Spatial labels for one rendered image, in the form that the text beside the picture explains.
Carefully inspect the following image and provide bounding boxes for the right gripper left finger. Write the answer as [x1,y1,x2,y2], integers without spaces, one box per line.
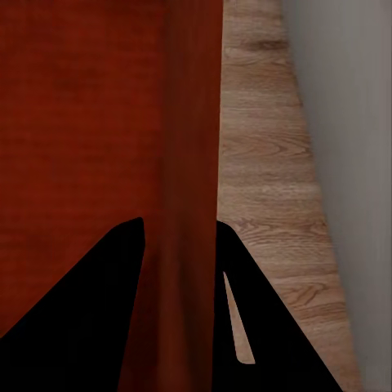
[0,217,145,392]

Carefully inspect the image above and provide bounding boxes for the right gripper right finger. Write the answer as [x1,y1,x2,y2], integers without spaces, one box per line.
[212,220,343,392]

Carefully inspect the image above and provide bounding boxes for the storage box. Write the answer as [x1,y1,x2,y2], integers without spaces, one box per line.
[0,0,223,392]

